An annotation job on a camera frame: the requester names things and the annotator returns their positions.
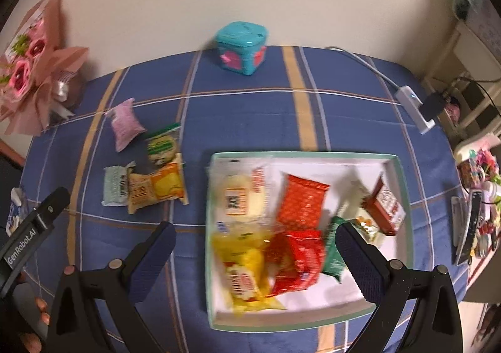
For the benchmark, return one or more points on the person's left hand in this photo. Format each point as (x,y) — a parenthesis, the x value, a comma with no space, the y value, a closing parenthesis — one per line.
(34,311)

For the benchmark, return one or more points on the pink flower bouquet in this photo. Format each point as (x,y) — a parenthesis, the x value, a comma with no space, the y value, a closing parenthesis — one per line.
(41,80)

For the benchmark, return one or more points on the orange yellow snack packet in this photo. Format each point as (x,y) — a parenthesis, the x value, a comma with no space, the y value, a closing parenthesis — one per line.
(164,184)

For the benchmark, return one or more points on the white power strip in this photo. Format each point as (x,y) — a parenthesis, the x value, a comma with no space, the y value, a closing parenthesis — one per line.
(411,103)

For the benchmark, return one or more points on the white tray, green rim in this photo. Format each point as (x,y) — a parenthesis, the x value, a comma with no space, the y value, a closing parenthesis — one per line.
(326,302)

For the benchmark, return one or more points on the black handheld gripper GenRobot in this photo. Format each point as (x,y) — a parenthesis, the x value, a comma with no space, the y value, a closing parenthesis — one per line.
(26,239)

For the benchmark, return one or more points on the cream snack packet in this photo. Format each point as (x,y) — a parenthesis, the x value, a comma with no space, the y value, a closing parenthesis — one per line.
(351,210)

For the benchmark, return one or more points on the colourful cube mug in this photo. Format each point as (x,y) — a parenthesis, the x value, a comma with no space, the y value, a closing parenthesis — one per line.
(469,174)

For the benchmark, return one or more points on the white phone stand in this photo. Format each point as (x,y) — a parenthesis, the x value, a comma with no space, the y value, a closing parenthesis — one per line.
(457,208)

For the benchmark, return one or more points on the red white milk biscuit packet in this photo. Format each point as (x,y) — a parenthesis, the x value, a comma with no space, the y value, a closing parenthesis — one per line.
(384,208)

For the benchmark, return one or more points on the smartphone on stand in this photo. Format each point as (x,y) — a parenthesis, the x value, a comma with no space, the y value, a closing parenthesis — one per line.
(471,214)

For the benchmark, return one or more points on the pale green snack packet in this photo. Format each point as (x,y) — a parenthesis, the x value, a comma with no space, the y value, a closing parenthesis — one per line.
(115,189)

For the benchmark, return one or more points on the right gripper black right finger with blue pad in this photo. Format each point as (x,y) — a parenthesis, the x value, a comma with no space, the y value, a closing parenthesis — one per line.
(434,325)

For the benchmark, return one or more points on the pile of colourful toys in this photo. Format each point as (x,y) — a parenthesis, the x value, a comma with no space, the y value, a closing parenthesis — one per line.
(489,221)

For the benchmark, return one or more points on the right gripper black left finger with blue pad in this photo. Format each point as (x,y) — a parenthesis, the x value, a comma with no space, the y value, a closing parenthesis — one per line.
(76,324)

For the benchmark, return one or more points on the blue plaid tablecloth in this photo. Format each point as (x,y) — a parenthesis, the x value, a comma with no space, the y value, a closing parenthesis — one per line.
(310,99)

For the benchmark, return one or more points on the black power adapter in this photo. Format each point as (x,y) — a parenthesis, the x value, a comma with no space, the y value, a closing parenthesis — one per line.
(433,105)

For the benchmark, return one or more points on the long orange-red snack packet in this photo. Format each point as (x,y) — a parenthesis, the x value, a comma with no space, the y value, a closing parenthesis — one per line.
(302,203)

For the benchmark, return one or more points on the teal toy box, pink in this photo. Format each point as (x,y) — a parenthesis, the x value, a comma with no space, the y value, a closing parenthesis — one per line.
(242,46)

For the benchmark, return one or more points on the clear packet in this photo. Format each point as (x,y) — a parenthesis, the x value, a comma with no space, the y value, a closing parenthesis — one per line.
(239,192)

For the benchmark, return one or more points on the pink snack packet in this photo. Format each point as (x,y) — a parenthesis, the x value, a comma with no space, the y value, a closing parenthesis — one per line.
(124,124)

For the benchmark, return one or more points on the white shelf unit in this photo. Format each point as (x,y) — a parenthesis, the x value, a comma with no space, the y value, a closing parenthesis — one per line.
(466,70)

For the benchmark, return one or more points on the green round biscuit packet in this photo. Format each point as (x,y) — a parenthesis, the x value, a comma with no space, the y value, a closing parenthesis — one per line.
(163,144)

